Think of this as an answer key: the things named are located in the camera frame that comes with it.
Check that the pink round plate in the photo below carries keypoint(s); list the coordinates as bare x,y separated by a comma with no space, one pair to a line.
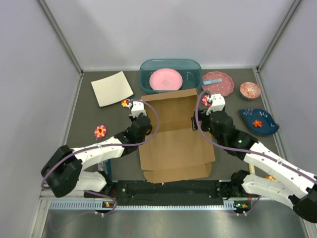
166,79

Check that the red orange candy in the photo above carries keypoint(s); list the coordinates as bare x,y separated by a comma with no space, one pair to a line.
257,123

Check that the white square plate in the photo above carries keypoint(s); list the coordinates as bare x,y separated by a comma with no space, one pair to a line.
112,89

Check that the teal plastic basin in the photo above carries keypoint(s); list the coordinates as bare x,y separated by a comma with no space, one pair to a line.
190,71

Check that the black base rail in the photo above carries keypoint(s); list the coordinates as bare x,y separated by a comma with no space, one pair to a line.
212,188

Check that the pink polka dot plate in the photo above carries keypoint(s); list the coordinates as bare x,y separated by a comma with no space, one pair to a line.
224,88

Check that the wooden stick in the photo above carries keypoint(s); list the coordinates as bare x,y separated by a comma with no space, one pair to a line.
252,169

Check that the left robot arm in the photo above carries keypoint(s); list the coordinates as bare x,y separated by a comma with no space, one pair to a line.
65,172

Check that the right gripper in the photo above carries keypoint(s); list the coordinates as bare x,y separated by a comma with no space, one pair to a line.
202,116

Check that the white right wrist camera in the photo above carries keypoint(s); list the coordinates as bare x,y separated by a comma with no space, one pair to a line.
217,102

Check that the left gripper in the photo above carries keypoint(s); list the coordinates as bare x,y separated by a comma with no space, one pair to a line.
132,118

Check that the dark blue leaf dish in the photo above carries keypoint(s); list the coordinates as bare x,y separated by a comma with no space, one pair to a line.
269,127

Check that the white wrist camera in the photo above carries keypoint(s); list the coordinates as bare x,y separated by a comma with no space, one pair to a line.
217,102
137,108

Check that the blue pink spoon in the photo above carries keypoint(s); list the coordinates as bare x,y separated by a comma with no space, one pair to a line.
212,81

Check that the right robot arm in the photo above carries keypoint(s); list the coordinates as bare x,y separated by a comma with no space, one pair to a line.
293,187

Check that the brown cardboard box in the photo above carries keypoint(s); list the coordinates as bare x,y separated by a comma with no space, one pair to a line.
175,152

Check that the multicolour flower toy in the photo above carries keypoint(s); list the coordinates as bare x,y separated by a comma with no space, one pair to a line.
125,103

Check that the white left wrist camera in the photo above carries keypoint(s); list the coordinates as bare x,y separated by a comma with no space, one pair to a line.
137,108

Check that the red pink flower toy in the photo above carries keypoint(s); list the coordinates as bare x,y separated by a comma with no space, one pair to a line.
100,131

